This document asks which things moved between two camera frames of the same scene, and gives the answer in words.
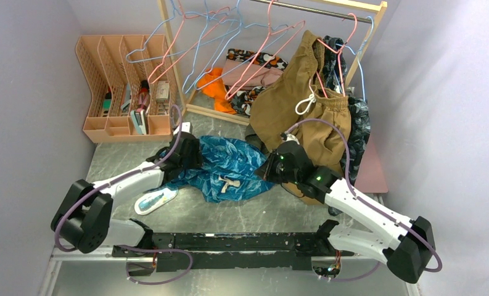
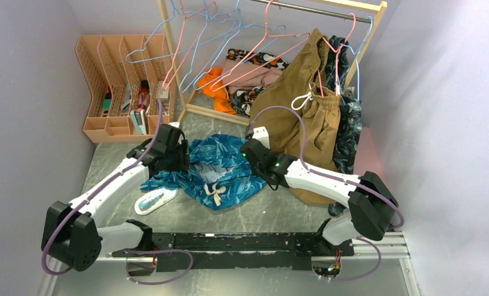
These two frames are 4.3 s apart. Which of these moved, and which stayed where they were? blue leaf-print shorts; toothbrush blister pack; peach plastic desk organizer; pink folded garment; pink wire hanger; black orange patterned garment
Moved: pink wire hanger; blue leaf-print shorts
Stayed: toothbrush blister pack; black orange patterned garment; peach plastic desk organizer; pink folded garment
